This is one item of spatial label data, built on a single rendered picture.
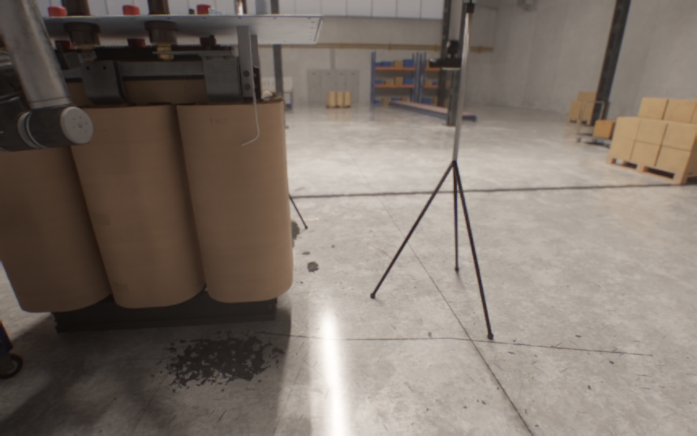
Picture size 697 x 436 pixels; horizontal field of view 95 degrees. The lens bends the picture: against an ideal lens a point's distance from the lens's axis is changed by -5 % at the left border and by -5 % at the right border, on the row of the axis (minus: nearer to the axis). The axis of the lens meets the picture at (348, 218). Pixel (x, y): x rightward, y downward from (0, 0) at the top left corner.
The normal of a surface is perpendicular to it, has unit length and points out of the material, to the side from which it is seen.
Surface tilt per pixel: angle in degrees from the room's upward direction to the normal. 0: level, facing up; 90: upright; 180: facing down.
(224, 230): 90
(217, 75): 90
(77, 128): 85
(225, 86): 90
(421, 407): 0
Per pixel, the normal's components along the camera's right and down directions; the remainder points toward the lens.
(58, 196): 0.82, 0.21
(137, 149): 0.45, 0.33
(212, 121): 0.12, 0.37
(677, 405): 0.00, -0.93
